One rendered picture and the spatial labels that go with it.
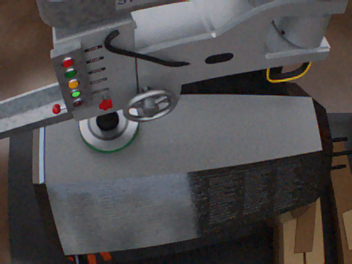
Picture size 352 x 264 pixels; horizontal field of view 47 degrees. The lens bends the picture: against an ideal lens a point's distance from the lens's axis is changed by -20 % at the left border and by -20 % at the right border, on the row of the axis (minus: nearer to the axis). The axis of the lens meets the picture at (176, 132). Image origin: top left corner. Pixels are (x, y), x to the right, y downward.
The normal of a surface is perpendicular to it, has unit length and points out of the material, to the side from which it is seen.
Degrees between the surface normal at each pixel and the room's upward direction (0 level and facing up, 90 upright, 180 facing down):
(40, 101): 2
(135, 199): 45
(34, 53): 0
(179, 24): 4
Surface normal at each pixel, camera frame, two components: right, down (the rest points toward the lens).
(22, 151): 0.02, -0.43
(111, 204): 0.11, 0.33
